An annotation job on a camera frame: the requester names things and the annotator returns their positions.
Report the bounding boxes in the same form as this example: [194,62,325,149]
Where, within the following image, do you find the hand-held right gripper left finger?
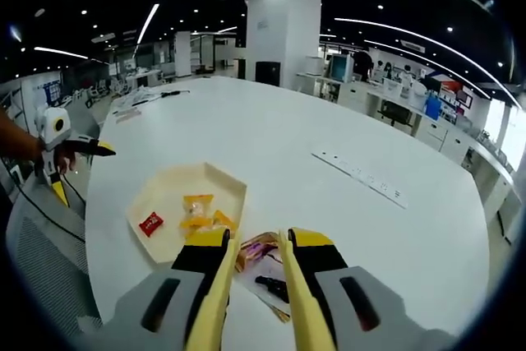
[77,227,233,351]

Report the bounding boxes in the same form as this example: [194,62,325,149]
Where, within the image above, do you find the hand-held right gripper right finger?
[287,226,453,351]

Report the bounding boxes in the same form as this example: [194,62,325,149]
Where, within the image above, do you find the small red candy food packet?
[138,211,166,238]

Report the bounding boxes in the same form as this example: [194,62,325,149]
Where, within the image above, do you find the clear packet with black food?
[240,270,293,323]

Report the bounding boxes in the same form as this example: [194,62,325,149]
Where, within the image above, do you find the brown-orange snack food packet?
[234,230,284,274]

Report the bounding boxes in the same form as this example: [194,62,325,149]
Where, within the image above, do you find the hexagonal wooden container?
[125,160,249,266]

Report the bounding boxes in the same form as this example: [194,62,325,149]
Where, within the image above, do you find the person's left hand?
[54,149,80,175]

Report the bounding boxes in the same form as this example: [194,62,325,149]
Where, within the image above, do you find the white display board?
[22,71,65,112]

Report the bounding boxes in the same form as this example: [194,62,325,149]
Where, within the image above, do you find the row of white office chairs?
[72,79,136,105]

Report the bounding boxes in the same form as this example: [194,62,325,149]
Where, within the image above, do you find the scattered white papers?
[113,86,164,108]

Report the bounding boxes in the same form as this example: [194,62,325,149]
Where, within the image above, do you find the grey mesh office chair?
[6,169,104,327]

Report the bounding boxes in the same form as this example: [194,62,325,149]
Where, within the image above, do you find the white built-in power strip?
[311,149,410,209]

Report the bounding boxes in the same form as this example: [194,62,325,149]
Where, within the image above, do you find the narrow white pillar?
[174,30,193,80]

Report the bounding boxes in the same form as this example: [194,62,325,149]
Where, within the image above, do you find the black office chair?
[376,99,414,127]

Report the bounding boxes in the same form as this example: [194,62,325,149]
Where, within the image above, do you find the long white cabinet counter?
[296,71,517,245]

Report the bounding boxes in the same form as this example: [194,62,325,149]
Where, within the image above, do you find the white machine with blue panel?
[327,53,355,83]

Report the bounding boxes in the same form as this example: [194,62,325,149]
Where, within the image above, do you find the black cabinet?
[254,61,282,85]

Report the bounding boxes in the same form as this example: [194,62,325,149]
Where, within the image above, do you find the wide white square pillar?
[245,0,322,88]

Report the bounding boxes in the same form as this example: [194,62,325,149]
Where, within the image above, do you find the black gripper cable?
[16,173,87,243]

